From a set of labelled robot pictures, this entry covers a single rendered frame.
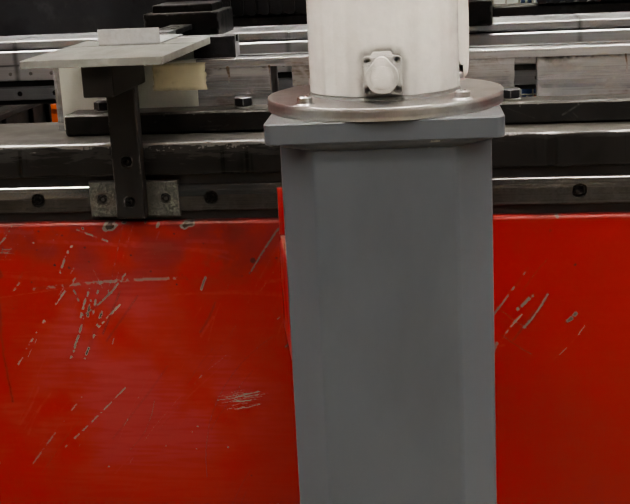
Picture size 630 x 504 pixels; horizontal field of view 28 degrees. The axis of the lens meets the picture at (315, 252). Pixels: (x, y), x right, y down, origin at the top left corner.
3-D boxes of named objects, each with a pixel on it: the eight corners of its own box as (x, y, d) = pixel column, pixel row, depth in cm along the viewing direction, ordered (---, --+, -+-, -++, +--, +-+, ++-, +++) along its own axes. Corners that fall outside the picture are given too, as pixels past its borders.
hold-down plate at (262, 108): (65, 136, 175) (63, 115, 174) (78, 130, 180) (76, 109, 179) (277, 131, 171) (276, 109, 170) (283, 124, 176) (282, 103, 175)
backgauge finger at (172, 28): (117, 48, 182) (113, 13, 180) (162, 32, 207) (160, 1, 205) (197, 45, 180) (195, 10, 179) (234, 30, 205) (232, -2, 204)
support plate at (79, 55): (19, 69, 153) (18, 61, 153) (87, 48, 178) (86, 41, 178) (162, 64, 151) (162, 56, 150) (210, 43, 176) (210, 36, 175)
